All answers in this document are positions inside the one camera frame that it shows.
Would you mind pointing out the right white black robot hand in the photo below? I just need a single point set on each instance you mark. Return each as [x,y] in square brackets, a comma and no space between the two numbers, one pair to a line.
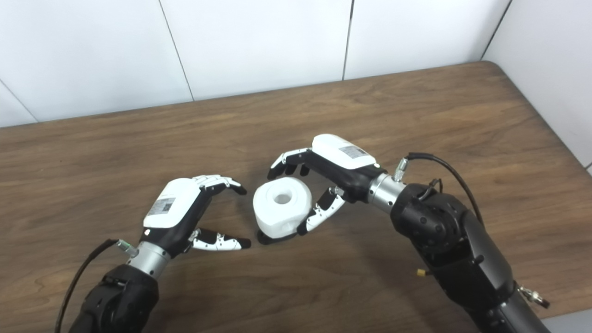
[344,159]

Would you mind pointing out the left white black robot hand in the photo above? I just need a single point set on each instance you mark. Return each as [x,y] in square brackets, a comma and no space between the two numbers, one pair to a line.
[178,210]

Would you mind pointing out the round white piece with holes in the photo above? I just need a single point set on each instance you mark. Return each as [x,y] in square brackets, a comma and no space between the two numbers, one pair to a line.
[273,212]

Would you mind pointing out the black flanged holder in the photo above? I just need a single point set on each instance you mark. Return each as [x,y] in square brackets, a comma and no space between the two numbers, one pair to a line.
[270,239]

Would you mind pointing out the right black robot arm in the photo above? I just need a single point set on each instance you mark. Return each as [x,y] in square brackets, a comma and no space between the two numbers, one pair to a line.
[458,249]

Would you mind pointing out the yellow connector plug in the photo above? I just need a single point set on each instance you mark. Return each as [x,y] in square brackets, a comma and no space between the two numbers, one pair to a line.
[421,272]

